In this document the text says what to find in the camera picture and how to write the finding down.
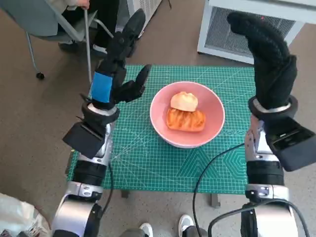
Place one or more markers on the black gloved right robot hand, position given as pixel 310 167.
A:
pixel 271 74

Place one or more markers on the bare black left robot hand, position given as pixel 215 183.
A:
pixel 101 86

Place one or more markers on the pink bowl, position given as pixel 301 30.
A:
pixel 212 116

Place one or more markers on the round toy bread bun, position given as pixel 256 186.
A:
pixel 184 101

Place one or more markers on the rectangular orange toy bread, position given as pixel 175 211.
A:
pixel 185 122

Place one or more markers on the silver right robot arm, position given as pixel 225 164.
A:
pixel 266 214

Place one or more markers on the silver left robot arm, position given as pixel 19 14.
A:
pixel 74 212

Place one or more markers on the large white grille appliance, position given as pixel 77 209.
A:
pixel 222 32

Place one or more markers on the seated person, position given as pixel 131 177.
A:
pixel 106 14

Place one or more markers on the small white grille appliance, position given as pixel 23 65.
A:
pixel 148 10

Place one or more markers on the green cutting mat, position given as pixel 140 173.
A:
pixel 148 168

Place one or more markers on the grey chair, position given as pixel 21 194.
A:
pixel 32 17

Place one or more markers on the metal table leg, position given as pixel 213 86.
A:
pixel 214 200
pixel 125 194

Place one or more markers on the standing person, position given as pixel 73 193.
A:
pixel 184 222

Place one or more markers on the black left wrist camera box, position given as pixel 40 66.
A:
pixel 84 139

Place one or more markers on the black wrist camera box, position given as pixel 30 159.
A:
pixel 84 139
pixel 293 145

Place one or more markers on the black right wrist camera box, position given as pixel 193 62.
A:
pixel 293 145

